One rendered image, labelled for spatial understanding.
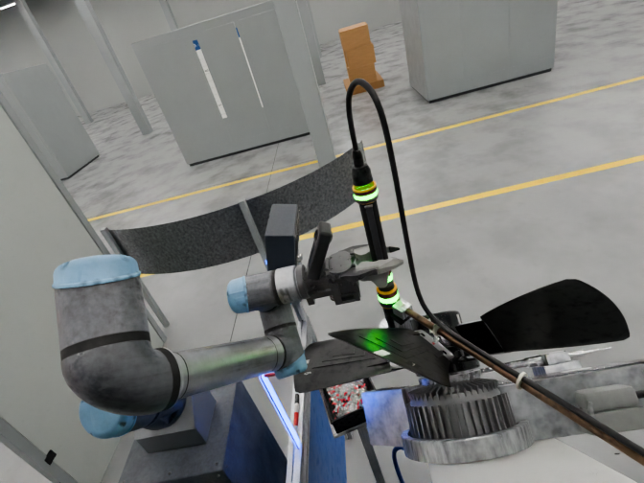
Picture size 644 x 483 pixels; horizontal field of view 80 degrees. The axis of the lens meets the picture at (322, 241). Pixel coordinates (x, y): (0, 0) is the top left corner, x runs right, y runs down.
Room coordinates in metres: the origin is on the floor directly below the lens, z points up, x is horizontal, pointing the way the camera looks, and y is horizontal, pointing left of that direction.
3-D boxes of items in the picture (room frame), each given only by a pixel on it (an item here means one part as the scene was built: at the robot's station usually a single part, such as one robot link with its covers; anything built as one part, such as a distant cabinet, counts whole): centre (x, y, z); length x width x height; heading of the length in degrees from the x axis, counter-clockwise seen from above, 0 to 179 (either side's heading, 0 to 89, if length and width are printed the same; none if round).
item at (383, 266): (0.60, -0.09, 1.44); 0.09 x 0.03 x 0.06; 71
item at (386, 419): (0.61, -0.05, 0.98); 0.20 x 0.16 x 0.20; 171
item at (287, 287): (0.65, 0.09, 1.44); 0.08 x 0.05 x 0.08; 171
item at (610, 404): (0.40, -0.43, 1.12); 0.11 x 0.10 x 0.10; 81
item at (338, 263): (0.64, 0.01, 1.44); 0.12 x 0.08 x 0.09; 81
